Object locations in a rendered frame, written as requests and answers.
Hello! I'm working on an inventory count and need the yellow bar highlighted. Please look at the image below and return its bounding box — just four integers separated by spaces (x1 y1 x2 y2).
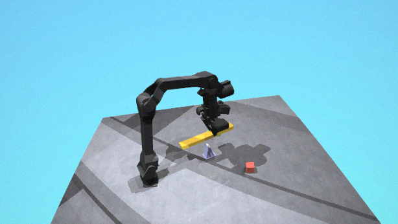
180 123 234 150

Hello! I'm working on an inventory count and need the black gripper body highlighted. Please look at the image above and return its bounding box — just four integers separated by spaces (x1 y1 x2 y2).
196 102 229 133

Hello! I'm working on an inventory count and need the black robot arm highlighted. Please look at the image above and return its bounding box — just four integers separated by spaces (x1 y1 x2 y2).
136 71 235 188

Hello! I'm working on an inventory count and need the red block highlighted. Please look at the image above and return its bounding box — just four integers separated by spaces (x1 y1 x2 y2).
246 162 255 173

